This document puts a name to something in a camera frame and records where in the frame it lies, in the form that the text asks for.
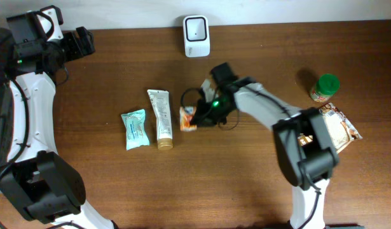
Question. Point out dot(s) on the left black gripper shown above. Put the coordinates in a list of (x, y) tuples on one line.
[(75, 51)]

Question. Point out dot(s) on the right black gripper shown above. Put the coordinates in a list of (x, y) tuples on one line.
[(206, 114)]

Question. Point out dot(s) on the small orange white box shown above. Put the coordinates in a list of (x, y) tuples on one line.
[(186, 115)]

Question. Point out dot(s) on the white cream tube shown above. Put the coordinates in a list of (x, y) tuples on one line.
[(161, 106)]

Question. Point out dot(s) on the teal wipes packet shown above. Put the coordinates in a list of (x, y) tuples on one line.
[(135, 132)]

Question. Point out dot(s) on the green round item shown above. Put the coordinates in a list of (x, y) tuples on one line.
[(325, 88)]

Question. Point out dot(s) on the beige brown snack bag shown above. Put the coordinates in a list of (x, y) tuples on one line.
[(339, 127)]

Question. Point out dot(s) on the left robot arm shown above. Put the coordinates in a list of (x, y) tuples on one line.
[(38, 183)]

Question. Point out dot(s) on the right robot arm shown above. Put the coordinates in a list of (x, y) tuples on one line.
[(305, 152)]

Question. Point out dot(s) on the white barcode scanner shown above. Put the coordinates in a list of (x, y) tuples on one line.
[(196, 36)]

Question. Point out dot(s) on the grey plastic mesh basket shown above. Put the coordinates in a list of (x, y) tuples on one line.
[(6, 98)]

